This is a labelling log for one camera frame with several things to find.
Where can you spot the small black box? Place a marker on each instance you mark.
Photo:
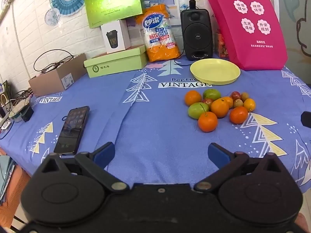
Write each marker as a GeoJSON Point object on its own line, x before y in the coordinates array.
{"type": "Point", "coordinates": [27, 114]}

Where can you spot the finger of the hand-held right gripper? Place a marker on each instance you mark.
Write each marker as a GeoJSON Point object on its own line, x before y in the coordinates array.
{"type": "Point", "coordinates": [306, 119]}

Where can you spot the white power strip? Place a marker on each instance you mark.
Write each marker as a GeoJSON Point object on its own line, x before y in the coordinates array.
{"type": "Point", "coordinates": [4, 122]}

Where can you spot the teal folded cloth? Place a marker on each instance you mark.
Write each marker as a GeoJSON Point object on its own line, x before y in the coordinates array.
{"type": "Point", "coordinates": [5, 172]}

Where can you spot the large green gift box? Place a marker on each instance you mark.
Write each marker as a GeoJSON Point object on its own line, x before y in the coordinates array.
{"type": "Point", "coordinates": [111, 4]}

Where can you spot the black smartphone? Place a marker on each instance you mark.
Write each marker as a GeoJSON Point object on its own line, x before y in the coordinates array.
{"type": "Point", "coordinates": [71, 128]}

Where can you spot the black speaker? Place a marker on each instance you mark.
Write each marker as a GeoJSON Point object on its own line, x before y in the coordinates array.
{"type": "Point", "coordinates": [196, 36]}

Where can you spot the white cup box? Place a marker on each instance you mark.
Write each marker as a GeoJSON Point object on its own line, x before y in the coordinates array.
{"type": "Point", "coordinates": [114, 37]}

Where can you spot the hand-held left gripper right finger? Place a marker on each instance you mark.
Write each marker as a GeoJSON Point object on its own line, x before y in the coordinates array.
{"type": "Point", "coordinates": [218, 154]}

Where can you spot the small blue paper fan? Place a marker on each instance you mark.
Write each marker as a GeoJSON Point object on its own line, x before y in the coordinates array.
{"type": "Point", "coordinates": [52, 16]}

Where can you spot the blue printed tablecloth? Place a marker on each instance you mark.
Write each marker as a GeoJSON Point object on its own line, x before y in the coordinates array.
{"type": "Point", "coordinates": [158, 131]}

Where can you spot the orange paper cup pack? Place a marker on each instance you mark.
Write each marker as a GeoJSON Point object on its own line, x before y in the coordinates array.
{"type": "Point", "coordinates": [158, 41]}

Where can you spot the small orange mandarin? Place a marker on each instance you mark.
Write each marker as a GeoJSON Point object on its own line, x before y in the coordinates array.
{"type": "Point", "coordinates": [249, 104]}
{"type": "Point", "coordinates": [229, 101]}

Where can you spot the brown cardboard box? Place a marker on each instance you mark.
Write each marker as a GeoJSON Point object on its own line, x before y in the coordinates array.
{"type": "Point", "coordinates": [55, 82]}

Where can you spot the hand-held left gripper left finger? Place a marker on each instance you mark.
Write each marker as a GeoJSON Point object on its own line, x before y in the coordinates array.
{"type": "Point", "coordinates": [104, 154]}

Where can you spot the pink tote bag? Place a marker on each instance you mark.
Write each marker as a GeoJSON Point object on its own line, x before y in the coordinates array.
{"type": "Point", "coordinates": [250, 41]}

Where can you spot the grey printed carton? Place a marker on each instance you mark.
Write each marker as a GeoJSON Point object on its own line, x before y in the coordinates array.
{"type": "Point", "coordinates": [136, 32]}

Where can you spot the light green shoe box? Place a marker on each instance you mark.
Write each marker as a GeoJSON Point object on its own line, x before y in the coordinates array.
{"type": "Point", "coordinates": [114, 64]}

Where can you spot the cartoon wall sticker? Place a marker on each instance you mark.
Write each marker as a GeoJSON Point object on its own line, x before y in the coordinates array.
{"type": "Point", "coordinates": [290, 2]}

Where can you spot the red printed carton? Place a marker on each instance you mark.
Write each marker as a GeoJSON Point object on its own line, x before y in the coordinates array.
{"type": "Point", "coordinates": [222, 46]}

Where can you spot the yellow-green plastic plate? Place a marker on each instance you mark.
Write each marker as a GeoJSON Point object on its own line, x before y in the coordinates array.
{"type": "Point", "coordinates": [213, 71]}

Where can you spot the orange mandarin with stem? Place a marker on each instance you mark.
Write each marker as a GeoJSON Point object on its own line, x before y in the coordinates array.
{"type": "Point", "coordinates": [207, 122]}

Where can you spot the orange cloth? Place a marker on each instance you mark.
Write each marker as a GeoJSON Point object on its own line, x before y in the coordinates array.
{"type": "Point", "coordinates": [20, 189]}

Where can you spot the small brown kiwi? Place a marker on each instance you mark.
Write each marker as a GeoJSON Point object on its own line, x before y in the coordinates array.
{"type": "Point", "coordinates": [238, 103]}
{"type": "Point", "coordinates": [245, 95]}

